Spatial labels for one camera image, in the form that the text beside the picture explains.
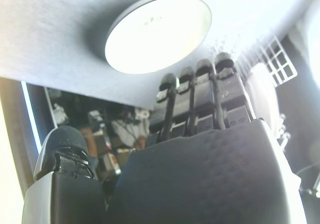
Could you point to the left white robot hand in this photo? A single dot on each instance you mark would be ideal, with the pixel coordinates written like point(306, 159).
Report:
point(200, 174)

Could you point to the white plate with black rim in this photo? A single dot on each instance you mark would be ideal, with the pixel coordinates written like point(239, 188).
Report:
point(155, 34)

